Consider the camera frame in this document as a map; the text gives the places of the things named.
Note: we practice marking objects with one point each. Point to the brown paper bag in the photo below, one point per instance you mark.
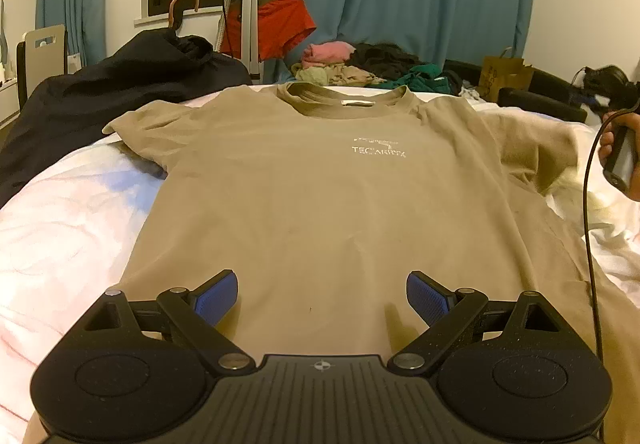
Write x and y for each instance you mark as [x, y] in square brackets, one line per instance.
[502, 76]

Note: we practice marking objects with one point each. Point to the dark navy jacket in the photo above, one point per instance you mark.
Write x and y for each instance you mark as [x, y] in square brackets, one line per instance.
[100, 84]

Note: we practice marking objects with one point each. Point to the beige crumpled garment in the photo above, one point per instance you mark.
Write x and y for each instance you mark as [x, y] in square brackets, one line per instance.
[345, 74]

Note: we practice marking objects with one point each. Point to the black bed frame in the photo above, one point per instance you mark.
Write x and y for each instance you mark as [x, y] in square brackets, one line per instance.
[540, 101]

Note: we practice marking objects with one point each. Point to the red garment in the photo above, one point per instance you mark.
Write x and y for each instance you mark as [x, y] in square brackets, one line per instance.
[280, 29]

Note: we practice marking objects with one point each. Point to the silver camera tripod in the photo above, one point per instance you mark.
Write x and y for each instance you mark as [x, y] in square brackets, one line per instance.
[248, 24]

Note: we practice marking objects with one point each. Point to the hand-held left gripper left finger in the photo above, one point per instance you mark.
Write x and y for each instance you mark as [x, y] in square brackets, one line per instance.
[218, 296]

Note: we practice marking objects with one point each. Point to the white pink blue blanket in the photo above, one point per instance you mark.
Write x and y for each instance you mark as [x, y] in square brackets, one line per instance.
[65, 234]

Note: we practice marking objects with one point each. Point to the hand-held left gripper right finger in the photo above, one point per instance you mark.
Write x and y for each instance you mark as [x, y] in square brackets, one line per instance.
[425, 296]

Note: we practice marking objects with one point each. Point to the green garment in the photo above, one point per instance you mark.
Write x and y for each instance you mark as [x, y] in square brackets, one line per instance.
[425, 76]

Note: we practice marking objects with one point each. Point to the pink cloth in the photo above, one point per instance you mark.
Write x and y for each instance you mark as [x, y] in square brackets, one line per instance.
[327, 53]

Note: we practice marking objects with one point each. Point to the person's right hand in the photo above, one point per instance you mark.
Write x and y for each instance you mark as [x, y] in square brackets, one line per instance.
[606, 146]

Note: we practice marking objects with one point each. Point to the dark clothes pile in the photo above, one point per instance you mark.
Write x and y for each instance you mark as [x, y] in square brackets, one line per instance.
[385, 58]

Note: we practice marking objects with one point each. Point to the copper hook clothes hanger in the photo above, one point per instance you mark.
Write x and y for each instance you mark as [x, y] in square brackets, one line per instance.
[173, 9]

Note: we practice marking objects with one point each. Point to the tan t-shirt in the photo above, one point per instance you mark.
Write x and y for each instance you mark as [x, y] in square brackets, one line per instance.
[320, 199]

